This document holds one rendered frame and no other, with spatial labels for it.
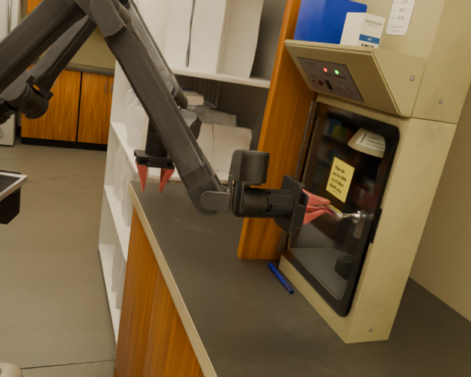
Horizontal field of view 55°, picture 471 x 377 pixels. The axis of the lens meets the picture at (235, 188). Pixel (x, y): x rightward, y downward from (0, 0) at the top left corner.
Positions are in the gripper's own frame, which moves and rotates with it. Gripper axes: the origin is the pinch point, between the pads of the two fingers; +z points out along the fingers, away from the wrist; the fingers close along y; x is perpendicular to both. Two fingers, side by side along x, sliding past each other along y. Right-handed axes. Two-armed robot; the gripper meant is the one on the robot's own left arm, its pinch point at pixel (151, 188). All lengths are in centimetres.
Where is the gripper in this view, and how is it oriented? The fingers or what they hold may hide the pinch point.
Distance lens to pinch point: 117.5
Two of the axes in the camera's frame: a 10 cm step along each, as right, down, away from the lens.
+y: 9.2, 0.6, 3.8
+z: -1.8, 9.4, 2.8
